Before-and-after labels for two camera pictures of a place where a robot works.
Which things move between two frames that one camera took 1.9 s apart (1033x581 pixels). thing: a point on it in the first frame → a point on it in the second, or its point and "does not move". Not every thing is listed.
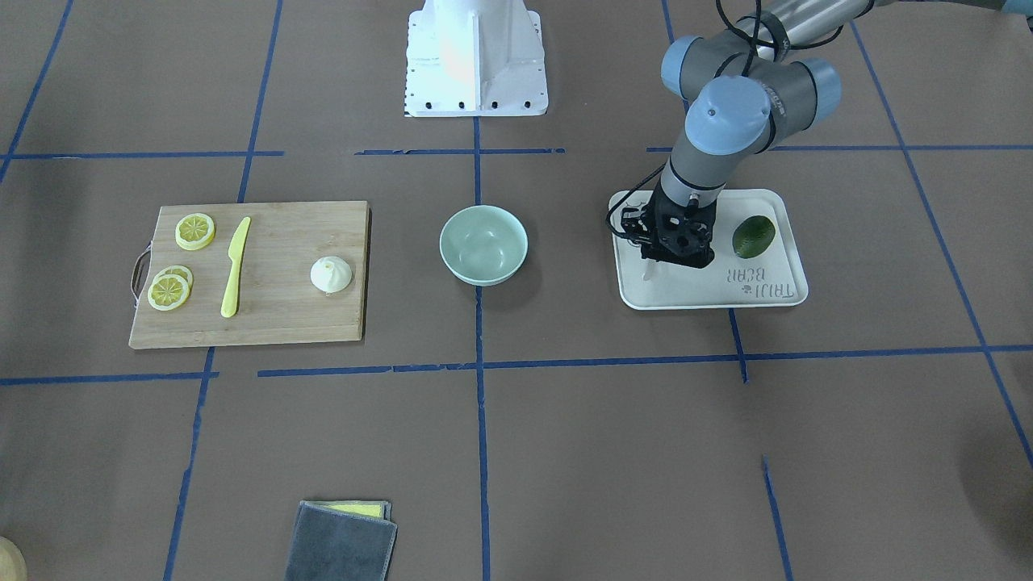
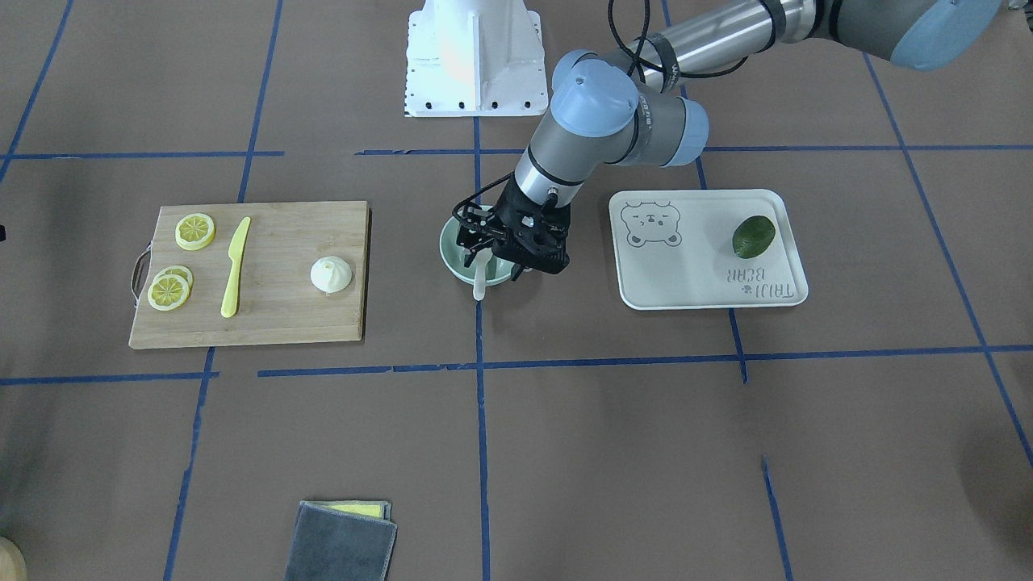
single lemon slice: x=194 y=231 does not move
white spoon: x=650 y=269 → x=483 y=257
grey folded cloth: x=342 y=541 does not move
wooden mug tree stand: x=13 y=565 does not move
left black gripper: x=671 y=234 → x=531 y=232
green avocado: x=752 y=236 does not move
